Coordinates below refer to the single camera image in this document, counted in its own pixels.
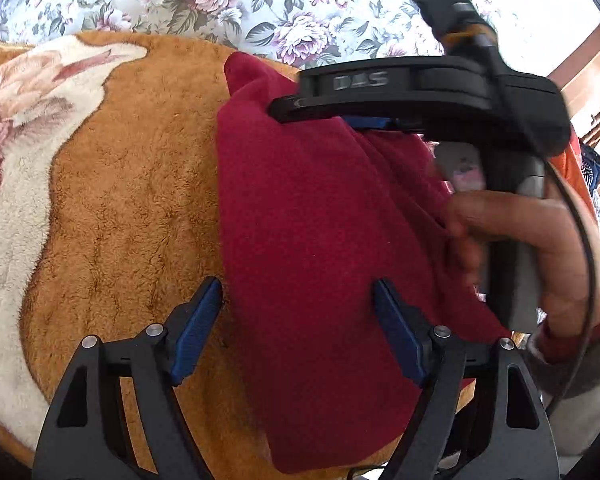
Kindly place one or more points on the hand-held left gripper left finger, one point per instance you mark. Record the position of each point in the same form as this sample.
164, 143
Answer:
200, 330

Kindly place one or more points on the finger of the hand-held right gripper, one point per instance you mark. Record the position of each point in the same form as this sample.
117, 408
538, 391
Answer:
330, 112

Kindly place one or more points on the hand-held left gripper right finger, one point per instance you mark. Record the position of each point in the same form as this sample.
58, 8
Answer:
400, 330

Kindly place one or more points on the dark red fleece sweater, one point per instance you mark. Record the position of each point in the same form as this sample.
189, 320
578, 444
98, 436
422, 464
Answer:
305, 235

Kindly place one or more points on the person's right forearm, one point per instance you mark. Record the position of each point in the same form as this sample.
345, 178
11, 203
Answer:
580, 375

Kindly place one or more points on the person's right hand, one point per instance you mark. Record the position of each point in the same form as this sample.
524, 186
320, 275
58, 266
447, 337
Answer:
560, 260

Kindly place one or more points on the floral print quilt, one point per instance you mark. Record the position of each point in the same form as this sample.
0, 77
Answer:
280, 0

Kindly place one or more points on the blue patterned cloth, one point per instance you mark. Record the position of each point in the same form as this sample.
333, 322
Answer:
592, 165

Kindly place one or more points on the orange and cream plush blanket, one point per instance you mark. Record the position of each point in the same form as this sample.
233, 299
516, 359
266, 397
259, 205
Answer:
130, 210

